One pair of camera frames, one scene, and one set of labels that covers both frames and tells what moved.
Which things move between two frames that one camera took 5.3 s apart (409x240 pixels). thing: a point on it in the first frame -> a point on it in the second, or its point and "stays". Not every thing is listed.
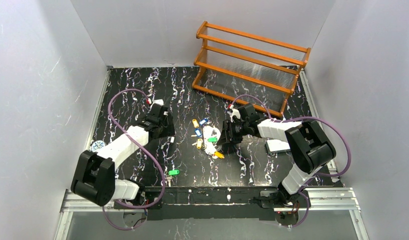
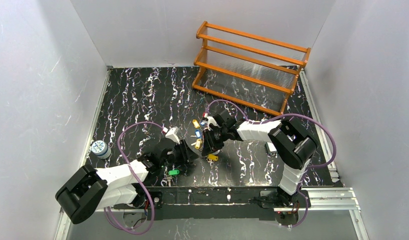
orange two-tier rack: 257,72 stays
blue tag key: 198,132 stays
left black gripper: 163,126 -> 184,151
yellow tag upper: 195,123 stays
